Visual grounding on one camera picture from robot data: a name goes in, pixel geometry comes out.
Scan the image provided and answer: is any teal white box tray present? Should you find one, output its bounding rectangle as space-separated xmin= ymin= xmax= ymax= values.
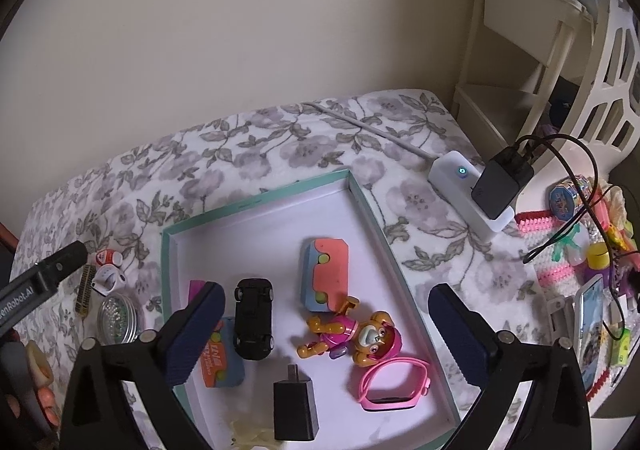
xmin=160 ymin=170 xmax=460 ymax=449

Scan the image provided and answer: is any white power strip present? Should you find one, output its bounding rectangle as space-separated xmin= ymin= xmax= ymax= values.
xmin=427 ymin=151 xmax=515 ymax=241

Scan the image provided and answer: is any floral fleece blanket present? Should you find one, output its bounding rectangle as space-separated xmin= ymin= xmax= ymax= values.
xmin=8 ymin=88 xmax=557 ymax=450

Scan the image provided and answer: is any black toy car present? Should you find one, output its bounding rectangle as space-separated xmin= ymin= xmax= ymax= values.
xmin=233 ymin=278 xmax=273 ymax=361

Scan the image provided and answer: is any black usb wall charger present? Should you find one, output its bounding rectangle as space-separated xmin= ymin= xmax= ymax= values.
xmin=273 ymin=364 xmax=319 ymax=442

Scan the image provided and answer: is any round cartoon badge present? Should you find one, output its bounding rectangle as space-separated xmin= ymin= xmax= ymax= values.
xmin=548 ymin=175 xmax=591 ymax=222

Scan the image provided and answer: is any white smart watch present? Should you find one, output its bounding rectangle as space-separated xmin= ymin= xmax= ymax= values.
xmin=91 ymin=265 xmax=126 ymax=297

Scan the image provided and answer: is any pink brown puppy figure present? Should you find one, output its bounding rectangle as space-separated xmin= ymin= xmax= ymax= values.
xmin=296 ymin=296 xmax=402 ymax=368

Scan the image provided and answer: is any orange blue toy gun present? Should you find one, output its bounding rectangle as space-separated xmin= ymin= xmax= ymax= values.
xmin=300 ymin=238 xmax=349 ymax=312

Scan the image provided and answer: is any black plugged charger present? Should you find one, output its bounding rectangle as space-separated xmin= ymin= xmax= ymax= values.
xmin=471 ymin=147 xmax=534 ymax=219

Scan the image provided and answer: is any round tin of beads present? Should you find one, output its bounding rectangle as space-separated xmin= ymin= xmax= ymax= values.
xmin=96 ymin=293 xmax=140 ymax=345

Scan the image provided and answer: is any smartphone on stand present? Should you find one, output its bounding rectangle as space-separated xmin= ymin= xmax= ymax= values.
xmin=574 ymin=274 xmax=604 ymax=392

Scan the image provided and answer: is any small green box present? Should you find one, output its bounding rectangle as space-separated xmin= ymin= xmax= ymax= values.
xmin=610 ymin=329 xmax=631 ymax=366

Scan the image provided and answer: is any pink white crochet mat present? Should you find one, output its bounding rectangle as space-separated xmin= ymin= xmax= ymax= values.
xmin=533 ymin=219 xmax=620 ymax=399

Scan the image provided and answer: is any person's hand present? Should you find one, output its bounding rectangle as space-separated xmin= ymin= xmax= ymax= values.
xmin=1 ymin=340 xmax=61 ymax=449

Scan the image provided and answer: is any cream wooden shelf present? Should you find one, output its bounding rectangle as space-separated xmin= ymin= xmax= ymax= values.
xmin=451 ymin=0 xmax=594 ymax=161

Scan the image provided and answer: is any yellow bottle cap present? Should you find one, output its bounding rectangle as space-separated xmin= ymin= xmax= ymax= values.
xmin=586 ymin=242 xmax=611 ymax=271

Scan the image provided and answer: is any purple translucent lighter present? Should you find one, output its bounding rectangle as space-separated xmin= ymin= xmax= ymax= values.
xmin=188 ymin=280 xmax=206 ymax=302

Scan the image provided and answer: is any red white glue tube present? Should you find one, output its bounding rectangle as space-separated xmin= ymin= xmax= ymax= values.
xmin=92 ymin=248 xmax=124 ymax=267

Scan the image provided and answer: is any white lattice basket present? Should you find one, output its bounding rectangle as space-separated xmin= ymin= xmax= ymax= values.
xmin=529 ymin=0 xmax=640 ymax=211

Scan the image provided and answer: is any black charger cable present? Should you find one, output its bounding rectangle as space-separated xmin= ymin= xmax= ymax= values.
xmin=514 ymin=132 xmax=640 ymax=341

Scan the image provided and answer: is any orange blue carrot knife toy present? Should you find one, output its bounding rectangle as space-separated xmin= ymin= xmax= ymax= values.
xmin=200 ymin=317 xmax=245 ymax=388

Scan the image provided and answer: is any cream hair claw clip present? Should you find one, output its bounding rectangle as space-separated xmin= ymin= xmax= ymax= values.
xmin=230 ymin=420 xmax=282 ymax=450

